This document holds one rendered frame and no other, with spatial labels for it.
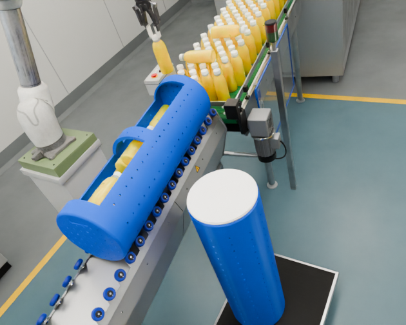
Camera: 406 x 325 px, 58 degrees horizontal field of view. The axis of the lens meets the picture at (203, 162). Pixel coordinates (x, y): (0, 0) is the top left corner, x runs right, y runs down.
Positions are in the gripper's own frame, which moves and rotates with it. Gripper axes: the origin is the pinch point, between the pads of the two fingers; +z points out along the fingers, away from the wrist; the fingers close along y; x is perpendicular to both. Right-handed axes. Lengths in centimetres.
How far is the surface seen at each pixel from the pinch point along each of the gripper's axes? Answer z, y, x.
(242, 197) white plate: 34, 64, -73
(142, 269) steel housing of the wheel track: 49, 29, -102
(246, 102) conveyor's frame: 48, 39, 7
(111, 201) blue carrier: 18, 25, -95
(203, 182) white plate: 34, 46, -68
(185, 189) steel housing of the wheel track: 49, 29, -59
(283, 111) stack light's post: 67, 54, 24
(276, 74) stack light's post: 41, 53, 24
